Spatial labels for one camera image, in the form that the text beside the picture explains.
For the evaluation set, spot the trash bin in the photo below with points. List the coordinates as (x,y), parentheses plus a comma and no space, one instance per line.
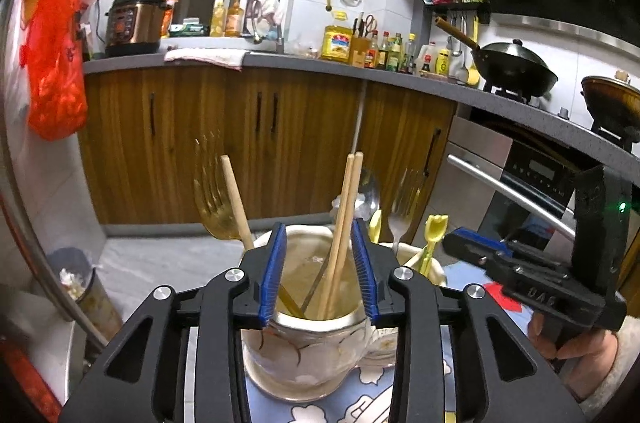
(95,303)

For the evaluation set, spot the cooking oil bottle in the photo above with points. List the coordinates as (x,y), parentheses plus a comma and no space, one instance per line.
(235,18)
(218,18)

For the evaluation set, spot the black wok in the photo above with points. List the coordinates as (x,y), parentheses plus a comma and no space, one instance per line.
(515,68)

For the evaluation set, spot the wooden chopstick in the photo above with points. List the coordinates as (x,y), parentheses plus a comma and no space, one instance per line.
(336,233)
(347,223)
(236,198)

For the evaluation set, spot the brown wok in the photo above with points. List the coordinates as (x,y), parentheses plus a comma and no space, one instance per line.
(612,103)

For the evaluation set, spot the red plastic packaging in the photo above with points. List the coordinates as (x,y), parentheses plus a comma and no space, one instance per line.
(25,383)

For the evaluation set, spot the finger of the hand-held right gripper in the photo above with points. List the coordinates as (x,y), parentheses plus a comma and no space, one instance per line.
(475,248)

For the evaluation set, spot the wooden knife block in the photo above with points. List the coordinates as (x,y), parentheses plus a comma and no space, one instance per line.
(360,50)

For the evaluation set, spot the person's right forearm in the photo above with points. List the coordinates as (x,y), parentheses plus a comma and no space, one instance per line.
(620,378)

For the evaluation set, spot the person's right hand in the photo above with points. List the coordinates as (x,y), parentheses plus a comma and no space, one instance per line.
(590,358)

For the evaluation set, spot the yellow oil jug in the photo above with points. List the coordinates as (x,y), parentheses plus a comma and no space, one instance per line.
(336,43)

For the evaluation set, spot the chrome curved rail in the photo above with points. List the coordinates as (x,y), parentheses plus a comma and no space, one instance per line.
(50,273)

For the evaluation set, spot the silver fork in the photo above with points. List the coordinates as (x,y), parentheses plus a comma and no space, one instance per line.
(406,203)

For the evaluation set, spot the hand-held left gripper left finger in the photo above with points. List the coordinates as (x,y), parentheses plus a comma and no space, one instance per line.
(274,273)

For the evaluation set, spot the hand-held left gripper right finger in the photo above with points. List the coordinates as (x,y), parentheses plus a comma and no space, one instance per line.
(362,273)

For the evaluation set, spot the gas stove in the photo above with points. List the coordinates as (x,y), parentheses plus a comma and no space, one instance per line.
(510,93)

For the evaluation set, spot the large white ceramic jar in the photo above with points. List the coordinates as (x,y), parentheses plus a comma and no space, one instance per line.
(300,353)

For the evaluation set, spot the blue cartoon printed cloth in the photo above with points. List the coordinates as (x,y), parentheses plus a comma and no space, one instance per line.
(325,410)

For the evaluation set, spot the built-in oven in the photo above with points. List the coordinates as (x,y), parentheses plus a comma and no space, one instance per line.
(535,173)

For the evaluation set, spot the red plastic bag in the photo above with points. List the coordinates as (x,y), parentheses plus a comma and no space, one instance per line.
(55,93)

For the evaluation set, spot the white towel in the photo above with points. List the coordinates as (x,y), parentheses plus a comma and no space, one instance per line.
(205,57)

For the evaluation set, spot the green box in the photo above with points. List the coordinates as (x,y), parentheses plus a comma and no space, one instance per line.
(190,28)

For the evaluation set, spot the row of condiment bottles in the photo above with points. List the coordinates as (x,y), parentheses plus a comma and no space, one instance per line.
(400,53)

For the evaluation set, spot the gold fork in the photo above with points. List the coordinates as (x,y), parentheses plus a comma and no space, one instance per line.
(217,213)

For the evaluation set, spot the electric pressure cooker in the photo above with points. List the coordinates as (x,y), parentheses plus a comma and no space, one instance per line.
(132,23)

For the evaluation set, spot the white ceramic saucer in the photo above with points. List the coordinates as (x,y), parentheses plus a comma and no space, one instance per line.
(300,397)

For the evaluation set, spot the yellow tulip-shaped stick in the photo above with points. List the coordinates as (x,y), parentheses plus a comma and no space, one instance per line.
(435,233)
(375,225)

